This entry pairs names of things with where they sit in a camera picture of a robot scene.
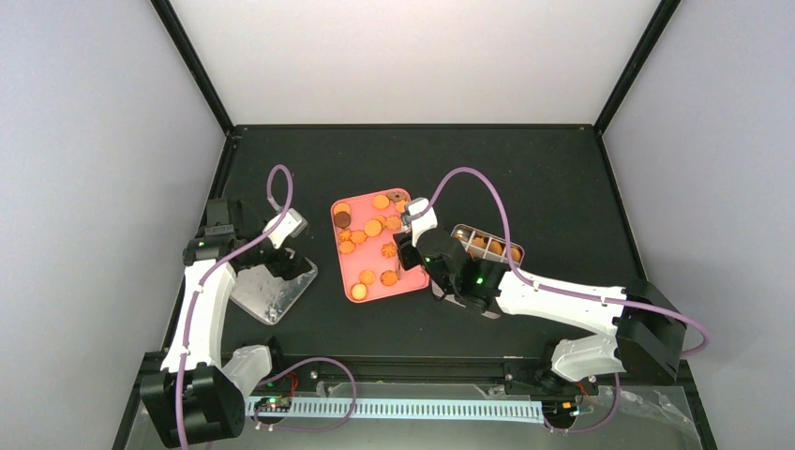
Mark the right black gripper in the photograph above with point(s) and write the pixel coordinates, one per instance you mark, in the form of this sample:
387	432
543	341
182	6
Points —
400	239

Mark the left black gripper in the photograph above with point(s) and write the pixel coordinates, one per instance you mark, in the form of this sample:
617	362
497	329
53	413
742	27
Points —
290	264

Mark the orange rosette butter cookie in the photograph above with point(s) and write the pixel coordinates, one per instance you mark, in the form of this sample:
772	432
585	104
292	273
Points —
389	250

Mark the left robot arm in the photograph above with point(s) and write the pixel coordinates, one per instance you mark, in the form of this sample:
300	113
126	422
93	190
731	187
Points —
196	397

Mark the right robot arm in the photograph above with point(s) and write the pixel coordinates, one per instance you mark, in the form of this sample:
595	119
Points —
633	329

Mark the chocolate chip cookie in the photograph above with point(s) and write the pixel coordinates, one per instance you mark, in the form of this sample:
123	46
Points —
389	278

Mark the pink cookie tray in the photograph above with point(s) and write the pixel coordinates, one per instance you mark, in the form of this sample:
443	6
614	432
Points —
357	252

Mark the clear plastic tin lid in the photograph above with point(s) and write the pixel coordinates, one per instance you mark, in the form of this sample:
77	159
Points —
268	298

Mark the swirl butter cookie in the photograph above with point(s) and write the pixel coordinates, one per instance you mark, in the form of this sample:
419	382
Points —
367	277

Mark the large round sandwich cookie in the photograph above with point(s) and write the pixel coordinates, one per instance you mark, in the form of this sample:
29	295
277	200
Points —
373	227

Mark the pale round butter cookie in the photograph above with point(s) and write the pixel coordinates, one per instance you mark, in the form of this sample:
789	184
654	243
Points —
359	292

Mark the round orange cracker cookie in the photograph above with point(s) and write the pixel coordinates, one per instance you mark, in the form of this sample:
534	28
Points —
380	202

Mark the brown flower jam cookie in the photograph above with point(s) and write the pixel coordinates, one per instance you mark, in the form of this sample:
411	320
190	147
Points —
396	197

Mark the dark chocolate round cookie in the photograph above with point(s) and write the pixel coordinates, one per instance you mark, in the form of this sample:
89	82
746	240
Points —
342	219

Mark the white divided cookie tin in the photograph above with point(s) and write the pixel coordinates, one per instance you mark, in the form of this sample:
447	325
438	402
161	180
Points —
490	248

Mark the left base circuit board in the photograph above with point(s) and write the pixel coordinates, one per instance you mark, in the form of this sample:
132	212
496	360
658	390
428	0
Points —
272	406

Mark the base circuit board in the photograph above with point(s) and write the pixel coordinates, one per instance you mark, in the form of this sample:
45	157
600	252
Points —
272	406
565	409

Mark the right base circuit board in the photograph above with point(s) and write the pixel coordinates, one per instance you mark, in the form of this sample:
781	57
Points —
565	409

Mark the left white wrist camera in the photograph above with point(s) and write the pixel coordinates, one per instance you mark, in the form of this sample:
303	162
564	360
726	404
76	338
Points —
290	224

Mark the white slotted cable duct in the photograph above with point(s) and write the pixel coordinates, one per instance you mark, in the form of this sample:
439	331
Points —
520	411

